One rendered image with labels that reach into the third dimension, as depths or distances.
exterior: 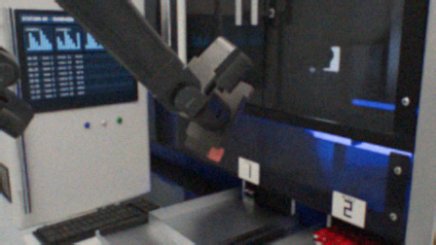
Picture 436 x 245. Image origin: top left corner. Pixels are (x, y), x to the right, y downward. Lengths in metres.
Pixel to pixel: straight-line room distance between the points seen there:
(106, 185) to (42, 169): 0.24
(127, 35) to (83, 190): 1.09
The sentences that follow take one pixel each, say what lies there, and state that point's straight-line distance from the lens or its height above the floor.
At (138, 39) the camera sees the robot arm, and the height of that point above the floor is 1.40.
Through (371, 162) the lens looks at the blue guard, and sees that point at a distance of 0.95.
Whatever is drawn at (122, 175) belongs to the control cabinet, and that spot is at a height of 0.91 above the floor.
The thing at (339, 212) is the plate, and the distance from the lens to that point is 1.03.
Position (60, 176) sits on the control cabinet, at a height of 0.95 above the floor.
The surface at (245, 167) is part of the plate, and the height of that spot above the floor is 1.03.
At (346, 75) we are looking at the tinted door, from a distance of 0.97.
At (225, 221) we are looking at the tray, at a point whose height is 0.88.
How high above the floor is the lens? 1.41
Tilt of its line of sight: 12 degrees down
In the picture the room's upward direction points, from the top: straight up
